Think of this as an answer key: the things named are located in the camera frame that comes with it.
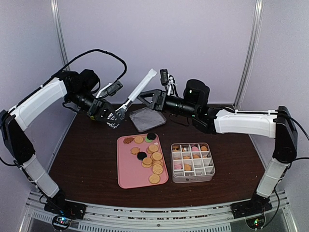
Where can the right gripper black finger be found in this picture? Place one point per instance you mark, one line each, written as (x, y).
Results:
(147, 101)
(149, 93)

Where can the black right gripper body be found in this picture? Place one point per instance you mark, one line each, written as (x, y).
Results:
(162, 94)

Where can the round dotted biscuit top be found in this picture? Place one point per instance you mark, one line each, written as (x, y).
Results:
(157, 169)

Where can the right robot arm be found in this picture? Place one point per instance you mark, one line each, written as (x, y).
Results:
(276, 124)

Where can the metal frame post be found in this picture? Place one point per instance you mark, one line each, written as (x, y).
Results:
(253, 43)
(59, 33)

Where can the flower shaped butter cookie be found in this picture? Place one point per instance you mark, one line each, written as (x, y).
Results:
(135, 150)

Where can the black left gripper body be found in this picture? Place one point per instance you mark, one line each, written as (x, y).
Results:
(96, 106)

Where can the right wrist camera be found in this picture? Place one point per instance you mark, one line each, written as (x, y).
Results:
(164, 77)

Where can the pink plastic tray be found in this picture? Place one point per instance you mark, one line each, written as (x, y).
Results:
(134, 173)

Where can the black sandwich cookie centre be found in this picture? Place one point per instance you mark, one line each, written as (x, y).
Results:
(141, 155)

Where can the round dotted biscuit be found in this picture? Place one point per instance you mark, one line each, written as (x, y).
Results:
(154, 178)
(157, 169)

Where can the black sandwich cookie right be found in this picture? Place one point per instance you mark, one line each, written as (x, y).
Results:
(151, 136)

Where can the silver divided cookie tin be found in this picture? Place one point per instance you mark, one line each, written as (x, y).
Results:
(197, 162)

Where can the black sandwich cookie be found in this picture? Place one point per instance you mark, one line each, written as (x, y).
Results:
(151, 136)
(141, 155)

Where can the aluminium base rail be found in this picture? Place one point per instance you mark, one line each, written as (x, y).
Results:
(206, 218)

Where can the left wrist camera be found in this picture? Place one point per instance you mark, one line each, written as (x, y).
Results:
(109, 90)

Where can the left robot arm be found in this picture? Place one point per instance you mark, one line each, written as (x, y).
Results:
(71, 87)

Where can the pink sandwich cookie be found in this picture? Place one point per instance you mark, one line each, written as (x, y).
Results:
(178, 166)

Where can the brown leaf cookie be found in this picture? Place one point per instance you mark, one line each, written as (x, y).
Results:
(128, 140)

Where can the round dotted biscuit bottom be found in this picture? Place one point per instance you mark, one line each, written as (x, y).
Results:
(154, 178)

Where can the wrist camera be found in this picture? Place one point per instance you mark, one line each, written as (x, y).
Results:
(164, 77)
(109, 90)

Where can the right metal frame post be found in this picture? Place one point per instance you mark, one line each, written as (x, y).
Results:
(253, 43)

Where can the left metal frame post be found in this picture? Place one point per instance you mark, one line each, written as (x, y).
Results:
(59, 33)

